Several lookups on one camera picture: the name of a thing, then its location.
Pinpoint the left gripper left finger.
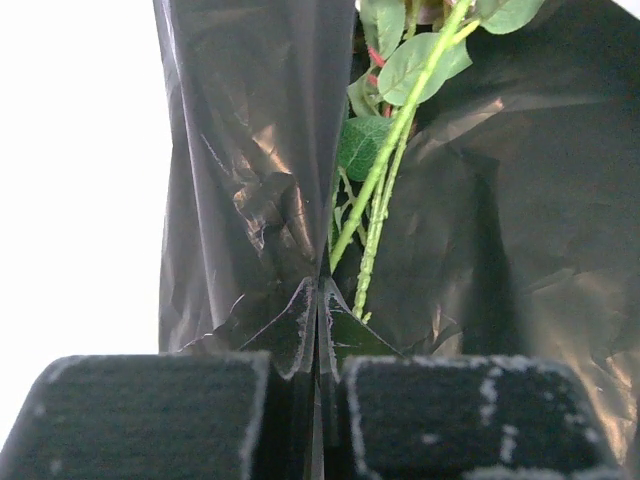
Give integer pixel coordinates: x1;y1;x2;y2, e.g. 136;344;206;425
1;278;317;479

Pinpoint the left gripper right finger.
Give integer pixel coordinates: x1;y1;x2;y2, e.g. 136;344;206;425
318;278;625;479

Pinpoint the black wrapping paper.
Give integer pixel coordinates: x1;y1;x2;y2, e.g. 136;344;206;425
154;1;639;472

